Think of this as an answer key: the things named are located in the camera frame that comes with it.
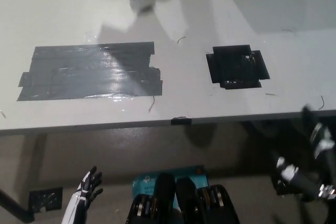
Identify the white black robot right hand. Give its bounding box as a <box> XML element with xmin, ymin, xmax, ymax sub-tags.
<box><xmin>272</xmin><ymin>105</ymin><xmax>336</xmax><ymax>200</ymax></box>

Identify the black tape square patch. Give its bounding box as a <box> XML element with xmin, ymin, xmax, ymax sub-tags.
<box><xmin>205</xmin><ymin>45</ymin><xmax>270</xmax><ymax>90</ymax></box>

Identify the grey table leg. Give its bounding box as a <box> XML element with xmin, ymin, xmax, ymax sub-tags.
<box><xmin>23</xmin><ymin>133</ymin><xmax>48</xmax><ymax>193</ymax></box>

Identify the black metal frame bar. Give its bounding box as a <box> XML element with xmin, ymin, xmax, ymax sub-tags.
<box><xmin>0</xmin><ymin>188</ymin><xmax>35</xmax><ymax>222</ymax></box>

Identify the grey duct tape patch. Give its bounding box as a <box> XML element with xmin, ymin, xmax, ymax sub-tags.
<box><xmin>16</xmin><ymin>41</ymin><xmax>163</xmax><ymax>102</ymax></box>

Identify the teal cardboard box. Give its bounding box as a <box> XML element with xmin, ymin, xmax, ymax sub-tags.
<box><xmin>131</xmin><ymin>165</ymin><xmax>209</xmax><ymax>224</ymax></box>

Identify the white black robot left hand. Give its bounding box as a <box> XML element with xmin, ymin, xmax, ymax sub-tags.
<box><xmin>60</xmin><ymin>166</ymin><xmax>103</xmax><ymax>224</ymax></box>

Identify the small black edge tape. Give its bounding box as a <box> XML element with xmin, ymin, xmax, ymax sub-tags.
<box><xmin>170</xmin><ymin>116</ymin><xmax>193</xmax><ymax>126</ymax></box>

